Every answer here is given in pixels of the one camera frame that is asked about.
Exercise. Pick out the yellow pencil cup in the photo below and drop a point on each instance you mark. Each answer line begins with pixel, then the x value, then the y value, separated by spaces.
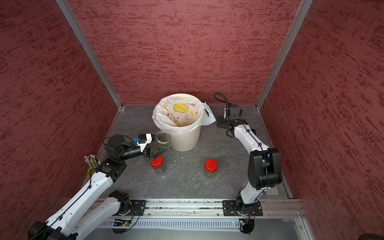
pixel 91 170

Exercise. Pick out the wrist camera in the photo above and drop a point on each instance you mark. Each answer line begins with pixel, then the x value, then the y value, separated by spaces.
pixel 143 141
pixel 232 112

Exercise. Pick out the white printed bin liner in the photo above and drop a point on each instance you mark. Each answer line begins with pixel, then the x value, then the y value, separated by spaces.
pixel 179 114

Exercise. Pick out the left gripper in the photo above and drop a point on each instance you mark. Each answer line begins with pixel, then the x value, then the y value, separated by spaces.
pixel 147 153

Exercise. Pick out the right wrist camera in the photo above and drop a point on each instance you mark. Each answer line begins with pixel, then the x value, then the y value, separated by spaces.
pixel 232 112

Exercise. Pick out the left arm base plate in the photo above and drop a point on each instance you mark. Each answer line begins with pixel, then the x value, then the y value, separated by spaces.
pixel 132 208

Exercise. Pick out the aluminium mounting rail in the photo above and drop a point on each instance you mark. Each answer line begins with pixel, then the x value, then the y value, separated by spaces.
pixel 213 208

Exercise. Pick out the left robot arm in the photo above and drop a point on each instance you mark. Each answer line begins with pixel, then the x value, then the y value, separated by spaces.
pixel 72 221

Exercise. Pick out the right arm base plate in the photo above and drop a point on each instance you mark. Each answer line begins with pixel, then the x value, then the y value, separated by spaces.
pixel 237 208

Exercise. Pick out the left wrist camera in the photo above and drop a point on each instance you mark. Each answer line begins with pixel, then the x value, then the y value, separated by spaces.
pixel 143 141

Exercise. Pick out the cream plastic waste bin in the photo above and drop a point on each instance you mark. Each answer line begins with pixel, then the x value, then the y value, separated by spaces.
pixel 185 142

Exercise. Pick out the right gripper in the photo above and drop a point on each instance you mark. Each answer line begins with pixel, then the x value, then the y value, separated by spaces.
pixel 220 119

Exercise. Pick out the clear plastic jar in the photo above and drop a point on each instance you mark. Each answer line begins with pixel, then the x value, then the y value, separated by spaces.
pixel 160 144

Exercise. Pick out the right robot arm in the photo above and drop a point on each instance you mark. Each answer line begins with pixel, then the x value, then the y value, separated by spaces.
pixel 264 167

